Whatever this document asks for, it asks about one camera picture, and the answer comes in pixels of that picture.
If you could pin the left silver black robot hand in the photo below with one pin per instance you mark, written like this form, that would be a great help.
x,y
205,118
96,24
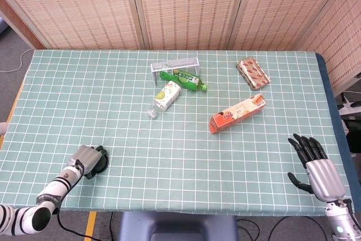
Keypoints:
x,y
83,157

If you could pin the yellow floor tape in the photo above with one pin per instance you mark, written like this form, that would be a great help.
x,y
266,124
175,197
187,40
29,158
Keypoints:
x,y
90,225

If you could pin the brown red printed snack packet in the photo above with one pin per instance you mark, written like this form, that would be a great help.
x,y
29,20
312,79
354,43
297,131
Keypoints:
x,y
253,73

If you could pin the orange cardboard snack carton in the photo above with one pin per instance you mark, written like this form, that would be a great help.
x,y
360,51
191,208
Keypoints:
x,y
234,115

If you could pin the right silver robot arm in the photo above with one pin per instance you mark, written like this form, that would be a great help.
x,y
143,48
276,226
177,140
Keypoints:
x,y
339,222

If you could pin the clear bottle with white label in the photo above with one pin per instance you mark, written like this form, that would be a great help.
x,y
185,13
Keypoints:
x,y
167,95

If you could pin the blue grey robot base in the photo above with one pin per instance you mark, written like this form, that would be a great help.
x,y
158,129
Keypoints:
x,y
177,225

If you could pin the bamboo folding screen panel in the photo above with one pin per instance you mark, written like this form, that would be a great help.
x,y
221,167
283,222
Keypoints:
x,y
70,6
189,6
287,6
338,35

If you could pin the green checked tablecloth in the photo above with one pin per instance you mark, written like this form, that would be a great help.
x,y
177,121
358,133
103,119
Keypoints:
x,y
169,153

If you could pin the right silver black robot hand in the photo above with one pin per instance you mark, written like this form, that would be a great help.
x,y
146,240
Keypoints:
x,y
325,177

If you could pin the blue table edge padding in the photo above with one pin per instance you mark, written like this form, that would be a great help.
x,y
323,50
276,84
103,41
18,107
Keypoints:
x,y
330,97

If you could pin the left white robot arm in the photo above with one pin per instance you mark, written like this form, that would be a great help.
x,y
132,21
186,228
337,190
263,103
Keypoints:
x,y
53,190

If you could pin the green plastic drink bottle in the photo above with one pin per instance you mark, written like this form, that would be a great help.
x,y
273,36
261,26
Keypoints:
x,y
186,80

